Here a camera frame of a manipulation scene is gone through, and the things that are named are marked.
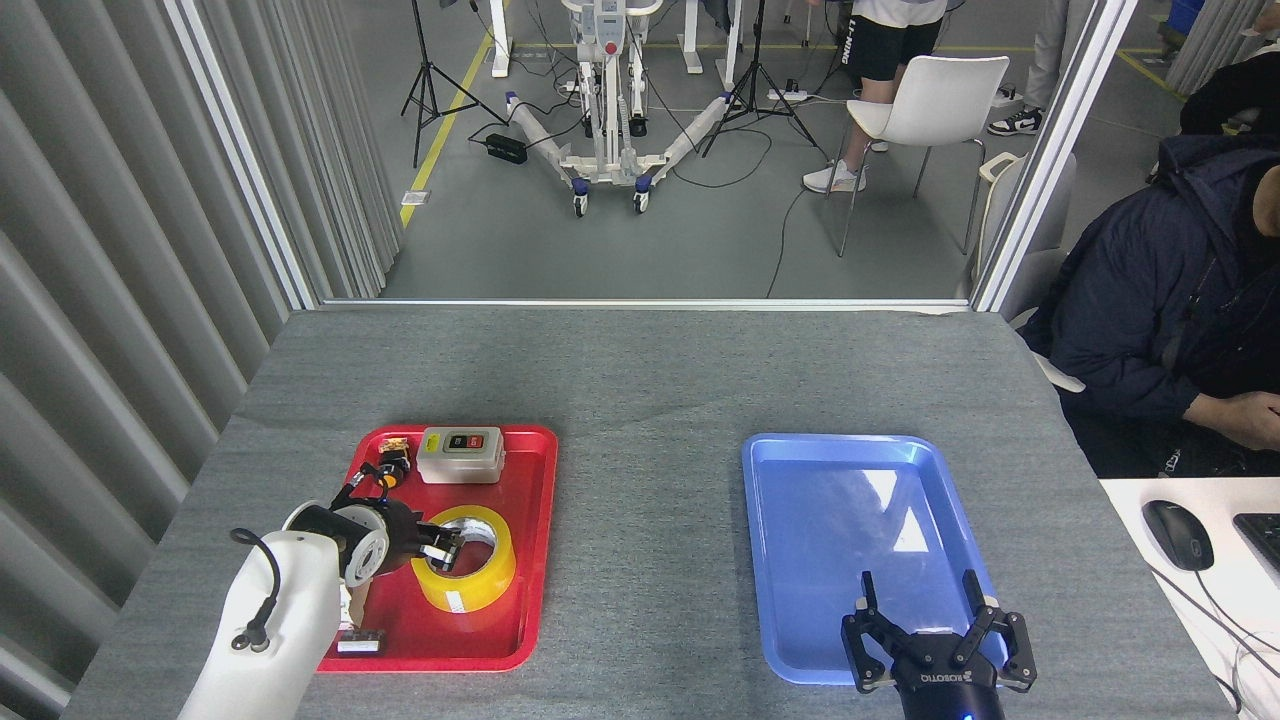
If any white push-button switch box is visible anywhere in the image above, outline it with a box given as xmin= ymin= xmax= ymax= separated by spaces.
xmin=416 ymin=427 xmax=506 ymax=485

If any person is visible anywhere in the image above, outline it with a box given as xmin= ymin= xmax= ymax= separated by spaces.
xmin=1018 ymin=135 xmax=1280 ymax=479
xmin=1180 ymin=50 xmax=1280 ymax=136
xmin=988 ymin=0 xmax=1071 ymax=137
xmin=803 ymin=0 xmax=949 ymax=194

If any yellow tape roll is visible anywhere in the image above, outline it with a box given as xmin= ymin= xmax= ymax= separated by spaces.
xmin=411 ymin=505 xmax=517 ymax=614

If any white desk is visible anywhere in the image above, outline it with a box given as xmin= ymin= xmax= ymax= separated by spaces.
xmin=1100 ymin=477 xmax=1280 ymax=720

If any black keyboard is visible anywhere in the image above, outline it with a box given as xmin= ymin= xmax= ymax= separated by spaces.
xmin=1233 ymin=513 xmax=1280 ymax=586

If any red plastic tray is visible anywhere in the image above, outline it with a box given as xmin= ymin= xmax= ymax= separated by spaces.
xmin=285 ymin=425 xmax=559 ymax=673

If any grey white armchair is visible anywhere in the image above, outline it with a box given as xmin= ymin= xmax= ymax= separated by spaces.
xmin=975 ymin=150 xmax=1086 ymax=394

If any blue plastic tray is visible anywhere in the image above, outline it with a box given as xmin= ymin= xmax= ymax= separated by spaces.
xmin=741 ymin=433 xmax=1019 ymax=688

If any person's hand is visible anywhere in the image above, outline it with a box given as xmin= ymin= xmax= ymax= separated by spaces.
xmin=1195 ymin=392 xmax=1280 ymax=451

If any white stand on wheels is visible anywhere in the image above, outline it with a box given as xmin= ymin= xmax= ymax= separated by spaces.
xmin=505 ymin=0 xmax=741 ymax=216

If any silver frame post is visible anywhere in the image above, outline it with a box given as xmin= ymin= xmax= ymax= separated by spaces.
xmin=970 ymin=0 xmax=1141 ymax=313

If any silver frame rail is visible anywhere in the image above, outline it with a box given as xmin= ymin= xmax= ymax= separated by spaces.
xmin=320 ymin=298 xmax=971 ymax=313

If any black tripod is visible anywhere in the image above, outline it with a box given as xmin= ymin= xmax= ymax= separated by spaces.
xmin=700 ymin=0 xmax=819 ymax=159
xmin=400 ymin=0 xmax=506 ymax=169

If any black floor cable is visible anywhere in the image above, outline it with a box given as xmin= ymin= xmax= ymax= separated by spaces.
xmin=765 ymin=185 xmax=811 ymax=299

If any white plastic chair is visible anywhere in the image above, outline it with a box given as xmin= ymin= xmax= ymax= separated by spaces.
xmin=826 ymin=55 xmax=1011 ymax=258

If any white desk leg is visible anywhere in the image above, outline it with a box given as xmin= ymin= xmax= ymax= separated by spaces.
xmin=678 ymin=0 xmax=704 ymax=74
xmin=488 ymin=0 xmax=513 ymax=78
xmin=722 ymin=0 xmax=747 ymax=91

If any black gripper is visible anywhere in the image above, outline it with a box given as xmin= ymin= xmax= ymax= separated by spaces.
xmin=841 ymin=570 xmax=1038 ymax=720
xmin=330 ymin=455 xmax=468 ymax=578

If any black computer mouse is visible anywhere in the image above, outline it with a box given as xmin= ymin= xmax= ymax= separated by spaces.
xmin=1142 ymin=500 xmax=1215 ymax=572

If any yellow push button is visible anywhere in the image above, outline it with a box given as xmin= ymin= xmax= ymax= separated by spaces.
xmin=376 ymin=437 xmax=413 ymax=491

